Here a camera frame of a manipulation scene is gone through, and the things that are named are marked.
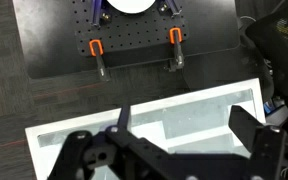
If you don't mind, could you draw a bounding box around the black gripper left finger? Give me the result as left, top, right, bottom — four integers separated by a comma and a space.
105, 103, 142, 148

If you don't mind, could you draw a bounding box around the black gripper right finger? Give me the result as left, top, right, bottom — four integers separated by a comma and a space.
228, 104, 288, 180

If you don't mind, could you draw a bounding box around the orange black bar clamp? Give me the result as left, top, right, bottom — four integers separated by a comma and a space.
165, 27, 186, 73
88, 38, 112, 83

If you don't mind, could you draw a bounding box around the black perforated mounting board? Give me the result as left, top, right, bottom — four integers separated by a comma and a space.
71, 0, 191, 58

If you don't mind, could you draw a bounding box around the black mesh office chair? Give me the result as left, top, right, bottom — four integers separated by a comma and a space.
238, 0, 288, 134

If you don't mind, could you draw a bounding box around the black perforated metal plate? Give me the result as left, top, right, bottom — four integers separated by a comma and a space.
12, 0, 242, 80

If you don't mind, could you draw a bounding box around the black base mounting clamp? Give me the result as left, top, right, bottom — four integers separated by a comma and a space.
90, 0, 113, 28
157, 0, 184, 18

